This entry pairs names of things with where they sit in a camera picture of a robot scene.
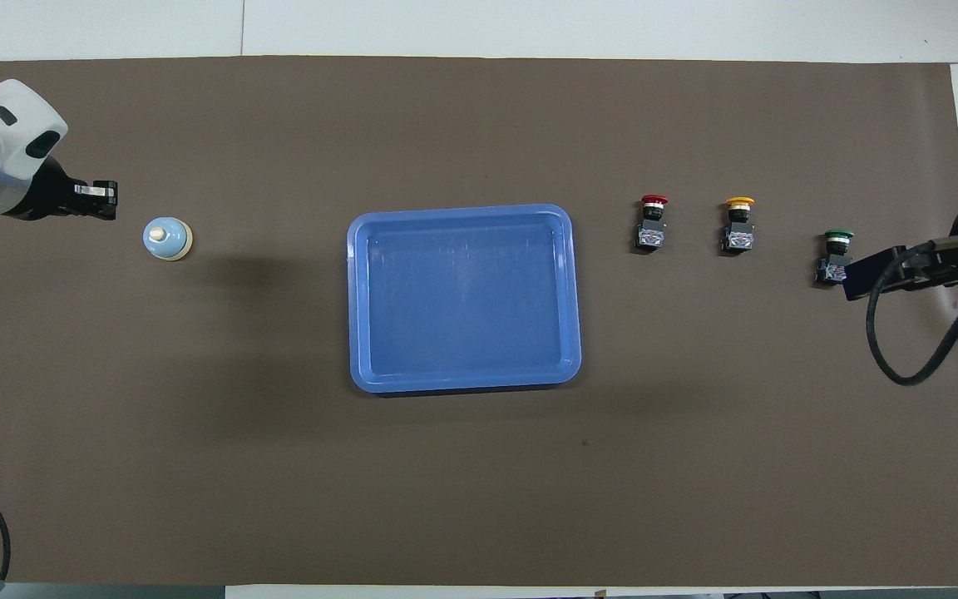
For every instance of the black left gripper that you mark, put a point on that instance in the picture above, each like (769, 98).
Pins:
(46, 195)

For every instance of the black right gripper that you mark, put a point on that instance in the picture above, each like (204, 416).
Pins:
(870, 274)

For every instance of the green mushroom push button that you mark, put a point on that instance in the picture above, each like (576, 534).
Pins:
(837, 243)

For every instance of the light blue bell knob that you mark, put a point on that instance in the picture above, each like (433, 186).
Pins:
(165, 239)

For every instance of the yellow mushroom push button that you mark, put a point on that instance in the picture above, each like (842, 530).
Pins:
(738, 239)

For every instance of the red mushroom push button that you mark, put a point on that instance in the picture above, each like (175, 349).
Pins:
(652, 237)

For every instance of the blue plastic tray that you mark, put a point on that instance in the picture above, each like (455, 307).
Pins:
(462, 333)

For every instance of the brown table mat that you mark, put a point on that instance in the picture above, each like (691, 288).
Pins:
(446, 499)

